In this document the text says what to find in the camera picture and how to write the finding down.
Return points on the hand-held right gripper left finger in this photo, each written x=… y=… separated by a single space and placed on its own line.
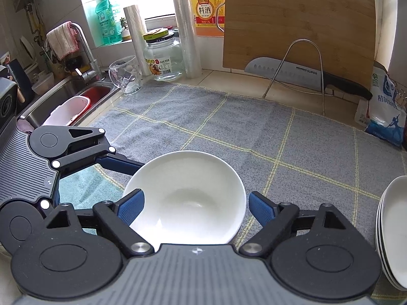
x=132 y=208

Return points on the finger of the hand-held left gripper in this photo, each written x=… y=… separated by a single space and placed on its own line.
x=120 y=164
x=49 y=206

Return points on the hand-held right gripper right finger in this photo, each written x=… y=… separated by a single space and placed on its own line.
x=260 y=208

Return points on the white floral bowl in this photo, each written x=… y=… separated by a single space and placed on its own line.
x=190 y=190

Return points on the red basin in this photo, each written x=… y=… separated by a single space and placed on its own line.
x=97 y=93

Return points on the pink and white basin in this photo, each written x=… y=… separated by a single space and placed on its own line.
x=68 y=108

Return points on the grey checked table cloth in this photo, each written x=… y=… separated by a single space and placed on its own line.
x=254 y=133

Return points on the clear glass cup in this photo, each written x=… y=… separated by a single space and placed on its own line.
x=125 y=79

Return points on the white plastic container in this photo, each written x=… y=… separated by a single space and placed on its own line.
x=43 y=84

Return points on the stainless steel sink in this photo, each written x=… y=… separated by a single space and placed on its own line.
x=63 y=89

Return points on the black rectangular object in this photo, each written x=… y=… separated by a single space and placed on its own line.
x=17 y=73

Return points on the yellow-lidded glass jar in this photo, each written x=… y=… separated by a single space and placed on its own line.
x=162 y=63

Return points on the metal faucet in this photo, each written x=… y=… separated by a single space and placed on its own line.
x=90 y=57

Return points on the small potted plant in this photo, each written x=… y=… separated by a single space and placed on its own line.
x=125 y=33

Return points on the short plastic wrap roll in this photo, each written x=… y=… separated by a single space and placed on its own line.
x=135 y=31

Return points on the pink striped dish towel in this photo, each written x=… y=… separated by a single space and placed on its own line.
x=63 y=39

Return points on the green dish soap bottle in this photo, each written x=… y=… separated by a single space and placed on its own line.
x=108 y=25

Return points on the tall plastic wrap roll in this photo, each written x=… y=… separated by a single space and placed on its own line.
x=187 y=38

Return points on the white and blue salt bag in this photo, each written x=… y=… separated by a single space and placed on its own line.
x=384 y=124

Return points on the yellow cooking wine jug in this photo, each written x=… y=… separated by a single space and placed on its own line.
x=205 y=12

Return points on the binder clip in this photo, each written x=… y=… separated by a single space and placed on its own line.
x=401 y=97

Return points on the wooden cutting board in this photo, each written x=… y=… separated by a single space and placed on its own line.
x=286 y=16

